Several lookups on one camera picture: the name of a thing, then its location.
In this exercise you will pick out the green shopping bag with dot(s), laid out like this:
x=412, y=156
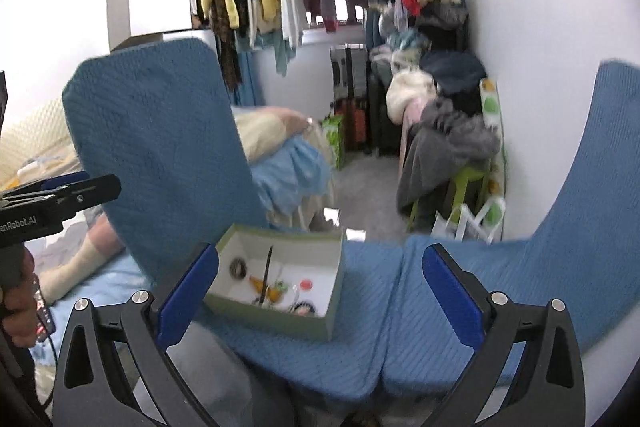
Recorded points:
x=333, y=129

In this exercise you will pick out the green dotted rolled mat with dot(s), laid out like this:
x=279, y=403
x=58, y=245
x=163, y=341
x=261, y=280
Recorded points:
x=494, y=183

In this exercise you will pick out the beige blanket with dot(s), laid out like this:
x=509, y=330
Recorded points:
x=262, y=131

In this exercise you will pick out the light blue pillow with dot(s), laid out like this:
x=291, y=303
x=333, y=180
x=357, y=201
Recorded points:
x=295, y=171

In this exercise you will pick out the red suitcase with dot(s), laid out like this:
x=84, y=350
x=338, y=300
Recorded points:
x=354, y=122

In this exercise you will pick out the blue textured sofa cover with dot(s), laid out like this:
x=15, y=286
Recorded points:
x=158, y=117

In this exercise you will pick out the left hand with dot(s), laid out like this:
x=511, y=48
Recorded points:
x=22, y=321

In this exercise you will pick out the grey fleece blanket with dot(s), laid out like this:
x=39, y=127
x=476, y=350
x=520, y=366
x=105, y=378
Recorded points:
x=443, y=141

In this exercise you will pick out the green cardboard box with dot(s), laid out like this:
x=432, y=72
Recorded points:
x=283, y=282

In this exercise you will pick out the black beige patterned bangle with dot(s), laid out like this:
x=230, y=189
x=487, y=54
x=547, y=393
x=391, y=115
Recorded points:
x=238, y=269

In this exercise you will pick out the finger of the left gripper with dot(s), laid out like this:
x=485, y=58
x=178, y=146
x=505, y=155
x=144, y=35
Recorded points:
x=93, y=192
x=50, y=183

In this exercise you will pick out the white strapped tote bag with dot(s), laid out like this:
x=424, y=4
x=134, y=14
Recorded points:
x=463, y=225

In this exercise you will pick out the black hair stick with rhinestones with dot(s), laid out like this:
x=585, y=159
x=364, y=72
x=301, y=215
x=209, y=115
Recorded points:
x=263, y=292

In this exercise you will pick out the pink hat hair clip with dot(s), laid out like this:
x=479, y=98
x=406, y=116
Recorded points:
x=306, y=285

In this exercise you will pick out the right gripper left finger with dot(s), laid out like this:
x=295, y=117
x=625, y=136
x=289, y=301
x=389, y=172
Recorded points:
x=91, y=388

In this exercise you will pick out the green plastic stool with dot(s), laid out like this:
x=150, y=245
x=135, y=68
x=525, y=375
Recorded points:
x=461, y=183

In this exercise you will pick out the brown wooden gourd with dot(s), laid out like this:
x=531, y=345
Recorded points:
x=273, y=293

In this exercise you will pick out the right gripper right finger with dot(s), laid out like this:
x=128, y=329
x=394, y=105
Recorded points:
x=548, y=387

